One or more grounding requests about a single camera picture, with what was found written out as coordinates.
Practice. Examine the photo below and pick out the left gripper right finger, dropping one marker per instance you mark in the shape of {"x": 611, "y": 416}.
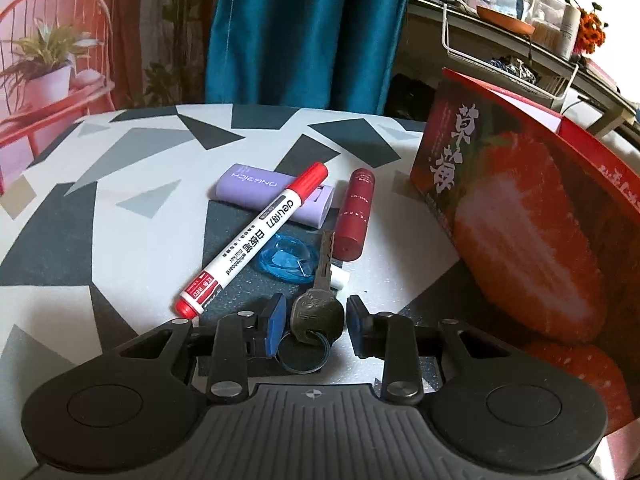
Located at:
{"x": 400, "y": 343}

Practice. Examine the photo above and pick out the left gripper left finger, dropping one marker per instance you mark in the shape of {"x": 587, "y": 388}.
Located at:
{"x": 226, "y": 348}

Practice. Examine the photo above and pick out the red white whiteboard marker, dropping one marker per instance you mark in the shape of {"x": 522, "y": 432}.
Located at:
{"x": 223, "y": 269}

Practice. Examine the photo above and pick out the dark metal key with ring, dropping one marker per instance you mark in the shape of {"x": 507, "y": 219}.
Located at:
{"x": 317, "y": 320}

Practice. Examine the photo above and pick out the blue transparent small bottle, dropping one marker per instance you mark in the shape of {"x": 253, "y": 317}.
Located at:
{"x": 288, "y": 259}

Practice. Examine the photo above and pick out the dark red lipstick tube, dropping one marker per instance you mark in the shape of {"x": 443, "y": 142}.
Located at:
{"x": 352, "y": 221}

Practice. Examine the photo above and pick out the purple rectangular case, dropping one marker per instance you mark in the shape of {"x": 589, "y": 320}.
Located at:
{"x": 253, "y": 188}

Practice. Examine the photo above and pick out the red strawberry cardboard box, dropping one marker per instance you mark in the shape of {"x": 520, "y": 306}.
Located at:
{"x": 546, "y": 219}

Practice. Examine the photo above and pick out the patterned tablecloth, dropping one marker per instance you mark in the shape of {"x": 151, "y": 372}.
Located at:
{"x": 107, "y": 225}

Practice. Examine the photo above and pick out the teal curtain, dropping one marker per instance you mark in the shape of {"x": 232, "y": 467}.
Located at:
{"x": 335, "y": 54}

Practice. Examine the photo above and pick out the white desk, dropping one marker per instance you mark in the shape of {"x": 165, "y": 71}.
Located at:
{"x": 617, "y": 112}

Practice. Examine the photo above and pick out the pink printed backdrop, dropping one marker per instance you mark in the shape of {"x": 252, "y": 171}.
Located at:
{"x": 64, "y": 59}

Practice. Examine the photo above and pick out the orange bowl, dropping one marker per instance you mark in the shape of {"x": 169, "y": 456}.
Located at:
{"x": 514, "y": 25}

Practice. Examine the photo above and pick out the cotton swab box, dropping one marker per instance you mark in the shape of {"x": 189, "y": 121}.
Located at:
{"x": 545, "y": 34}

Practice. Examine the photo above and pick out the orange artificial flowers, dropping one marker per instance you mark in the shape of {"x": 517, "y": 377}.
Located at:
{"x": 591, "y": 30}

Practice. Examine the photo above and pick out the white cylindrical bottle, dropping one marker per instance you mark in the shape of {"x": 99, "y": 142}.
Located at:
{"x": 566, "y": 40}

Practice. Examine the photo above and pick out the white wire basket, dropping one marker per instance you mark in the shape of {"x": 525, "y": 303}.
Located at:
{"x": 517, "y": 72}

